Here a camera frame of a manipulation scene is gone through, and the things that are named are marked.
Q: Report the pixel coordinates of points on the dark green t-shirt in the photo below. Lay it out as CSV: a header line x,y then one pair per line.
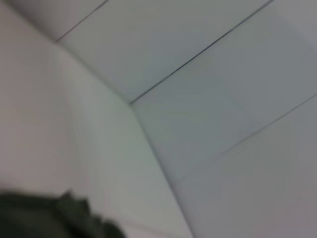
x,y
49,218

